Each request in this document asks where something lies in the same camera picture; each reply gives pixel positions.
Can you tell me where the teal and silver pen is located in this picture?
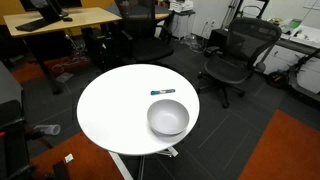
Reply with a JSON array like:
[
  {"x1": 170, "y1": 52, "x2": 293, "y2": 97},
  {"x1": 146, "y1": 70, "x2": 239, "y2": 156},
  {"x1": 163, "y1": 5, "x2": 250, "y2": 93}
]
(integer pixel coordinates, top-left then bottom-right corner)
[{"x1": 150, "y1": 89, "x2": 175, "y2": 95}]

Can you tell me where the white bowl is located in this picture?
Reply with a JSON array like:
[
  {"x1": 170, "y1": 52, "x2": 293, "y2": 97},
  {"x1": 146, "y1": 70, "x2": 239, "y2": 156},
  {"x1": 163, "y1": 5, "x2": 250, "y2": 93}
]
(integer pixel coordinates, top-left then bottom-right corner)
[{"x1": 147, "y1": 99, "x2": 190, "y2": 135}]

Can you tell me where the round white table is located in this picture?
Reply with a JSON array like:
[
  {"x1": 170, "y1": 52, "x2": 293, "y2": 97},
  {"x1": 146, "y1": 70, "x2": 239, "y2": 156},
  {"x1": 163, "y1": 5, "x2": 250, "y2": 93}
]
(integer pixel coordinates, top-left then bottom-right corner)
[{"x1": 77, "y1": 64, "x2": 200, "y2": 180}]

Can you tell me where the white printer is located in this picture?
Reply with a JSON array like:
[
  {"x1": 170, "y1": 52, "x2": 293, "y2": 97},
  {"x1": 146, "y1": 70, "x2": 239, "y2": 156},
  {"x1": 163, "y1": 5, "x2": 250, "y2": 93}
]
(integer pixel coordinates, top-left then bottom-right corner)
[{"x1": 169, "y1": 0, "x2": 193, "y2": 13}]

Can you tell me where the black mesh office chair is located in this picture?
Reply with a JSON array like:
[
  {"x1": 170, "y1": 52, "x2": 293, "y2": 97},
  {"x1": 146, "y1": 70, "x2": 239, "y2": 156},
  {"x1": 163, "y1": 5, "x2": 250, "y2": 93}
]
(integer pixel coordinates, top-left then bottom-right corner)
[{"x1": 198, "y1": 17, "x2": 282, "y2": 108}]

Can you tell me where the wooden desk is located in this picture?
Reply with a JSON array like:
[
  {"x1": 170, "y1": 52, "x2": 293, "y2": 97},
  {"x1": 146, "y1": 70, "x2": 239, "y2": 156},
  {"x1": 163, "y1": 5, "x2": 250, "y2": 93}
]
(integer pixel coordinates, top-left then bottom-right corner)
[{"x1": 3, "y1": 6, "x2": 123, "y2": 95}]

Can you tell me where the clear plastic bottle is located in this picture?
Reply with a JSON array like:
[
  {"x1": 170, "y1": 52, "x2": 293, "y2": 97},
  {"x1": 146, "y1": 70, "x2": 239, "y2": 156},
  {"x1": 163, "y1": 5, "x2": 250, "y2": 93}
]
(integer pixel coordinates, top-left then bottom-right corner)
[{"x1": 35, "y1": 124, "x2": 61, "y2": 136}]

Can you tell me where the small white card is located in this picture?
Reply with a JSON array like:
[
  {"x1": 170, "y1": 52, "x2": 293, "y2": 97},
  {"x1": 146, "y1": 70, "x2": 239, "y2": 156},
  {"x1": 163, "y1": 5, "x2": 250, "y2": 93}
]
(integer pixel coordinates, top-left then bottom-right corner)
[{"x1": 64, "y1": 153, "x2": 74, "y2": 163}]

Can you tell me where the black computer mouse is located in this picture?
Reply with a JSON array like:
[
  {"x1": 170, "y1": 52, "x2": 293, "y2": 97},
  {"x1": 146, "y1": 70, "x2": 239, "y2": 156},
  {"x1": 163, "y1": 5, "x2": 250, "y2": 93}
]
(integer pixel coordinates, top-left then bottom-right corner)
[{"x1": 62, "y1": 17, "x2": 73, "y2": 22}]

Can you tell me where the black electric scooter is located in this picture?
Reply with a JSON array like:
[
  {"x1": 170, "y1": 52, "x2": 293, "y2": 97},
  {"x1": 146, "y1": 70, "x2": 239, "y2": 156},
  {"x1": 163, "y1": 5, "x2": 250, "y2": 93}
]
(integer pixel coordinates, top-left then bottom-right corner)
[{"x1": 266, "y1": 48, "x2": 320, "y2": 102}]

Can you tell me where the black keyboard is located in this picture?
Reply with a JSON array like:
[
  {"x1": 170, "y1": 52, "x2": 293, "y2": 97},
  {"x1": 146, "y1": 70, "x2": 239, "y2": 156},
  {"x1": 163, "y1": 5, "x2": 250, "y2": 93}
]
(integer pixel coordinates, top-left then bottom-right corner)
[{"x1": 16, "y1": 19, "x2": 48, "y2": 32}]

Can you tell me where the black monitor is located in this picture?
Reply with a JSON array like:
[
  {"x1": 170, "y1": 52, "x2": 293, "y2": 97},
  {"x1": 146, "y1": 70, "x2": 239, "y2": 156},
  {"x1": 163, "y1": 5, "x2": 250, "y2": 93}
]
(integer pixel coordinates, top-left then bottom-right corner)
[{"x1": 20, "y1": 0, "x2": 82, "y2": 22}]

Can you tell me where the white cabinet counter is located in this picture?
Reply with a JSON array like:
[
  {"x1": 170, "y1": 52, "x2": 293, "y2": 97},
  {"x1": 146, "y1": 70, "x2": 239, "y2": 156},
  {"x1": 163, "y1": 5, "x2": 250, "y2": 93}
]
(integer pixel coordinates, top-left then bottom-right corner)
[{"x1": 254, "y1": 23, "x2": 320, "y2": 94}]

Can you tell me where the black chair at left edge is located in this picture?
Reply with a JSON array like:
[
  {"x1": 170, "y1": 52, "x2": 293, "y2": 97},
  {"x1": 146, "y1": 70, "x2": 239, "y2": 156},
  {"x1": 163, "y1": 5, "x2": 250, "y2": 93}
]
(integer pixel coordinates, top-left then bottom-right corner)
[{"x1": 0, "y1": 100, "x2": 34, "y2": 180}]

